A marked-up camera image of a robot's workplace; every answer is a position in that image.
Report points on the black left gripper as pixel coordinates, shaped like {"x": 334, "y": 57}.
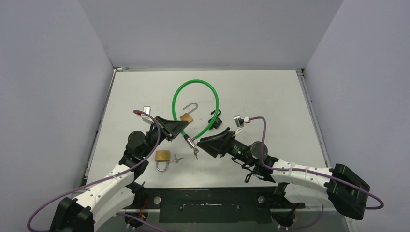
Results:
{"x": 169, "y": 128}

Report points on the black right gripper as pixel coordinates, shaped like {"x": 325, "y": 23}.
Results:
{"x": 226, "y": 145}

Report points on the long shackle brass padlock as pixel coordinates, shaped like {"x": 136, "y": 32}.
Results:
{"x": 191, "y": 107}

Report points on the black combination padlock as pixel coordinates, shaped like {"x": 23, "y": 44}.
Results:
{"x": 217, "y": 121}

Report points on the cable lock silver keys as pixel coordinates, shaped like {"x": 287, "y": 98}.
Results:
{"x": 195, "y": 152}

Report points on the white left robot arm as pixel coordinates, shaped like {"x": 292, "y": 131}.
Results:
{"x": 92, "y": 208}

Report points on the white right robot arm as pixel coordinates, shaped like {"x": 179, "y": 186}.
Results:
{"x": 337, "y": 187}

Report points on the small silver key bunch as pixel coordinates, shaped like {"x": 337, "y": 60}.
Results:
{"x": 176, "y": 159}

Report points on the short brass padlock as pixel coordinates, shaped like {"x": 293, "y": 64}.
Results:
{"x": 162, "y": 159}

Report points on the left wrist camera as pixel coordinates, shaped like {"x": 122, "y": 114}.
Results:
{"x": 145, "y": 116}

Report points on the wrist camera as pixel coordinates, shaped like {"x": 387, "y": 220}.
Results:
{"x": 240, "y": 123}
{"x": 145, "y": 116}

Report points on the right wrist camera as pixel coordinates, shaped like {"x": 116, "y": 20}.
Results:
{"x": 240, "y": 123}

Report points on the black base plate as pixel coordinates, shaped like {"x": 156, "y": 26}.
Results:
{"x": 213, "y": 205}

